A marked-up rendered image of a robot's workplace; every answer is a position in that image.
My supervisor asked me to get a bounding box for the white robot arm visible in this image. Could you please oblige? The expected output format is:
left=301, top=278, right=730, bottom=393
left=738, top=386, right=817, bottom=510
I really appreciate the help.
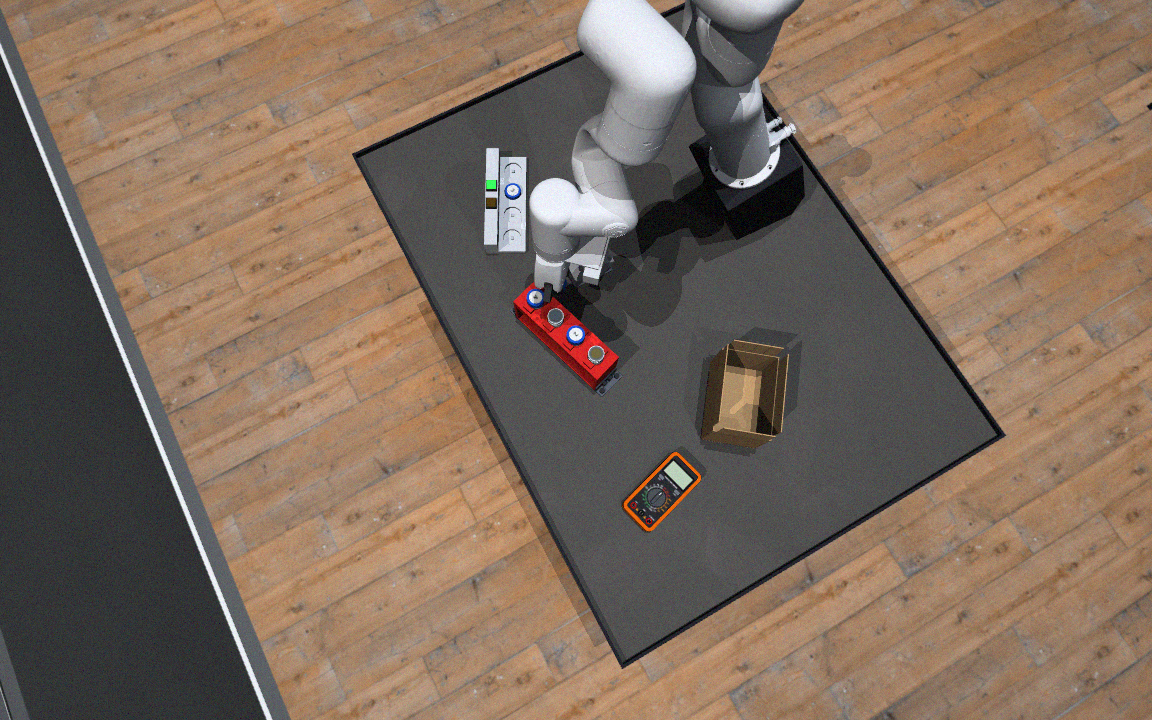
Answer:
left=529, top=0, right=804, bottom=285

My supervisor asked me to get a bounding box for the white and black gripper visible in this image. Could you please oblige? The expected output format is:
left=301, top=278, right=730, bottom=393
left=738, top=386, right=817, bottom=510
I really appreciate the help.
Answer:
left=535, top=250, right=570, bottom=303

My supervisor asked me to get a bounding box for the orange digital multimeter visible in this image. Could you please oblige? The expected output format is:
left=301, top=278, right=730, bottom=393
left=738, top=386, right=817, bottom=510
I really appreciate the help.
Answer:
left=622, top=452, right=702, bottom=532

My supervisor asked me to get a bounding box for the brown cardboard box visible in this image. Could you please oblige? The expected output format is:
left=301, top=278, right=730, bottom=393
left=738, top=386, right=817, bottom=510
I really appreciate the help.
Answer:
left=702, top=340, right=789, bottom=448

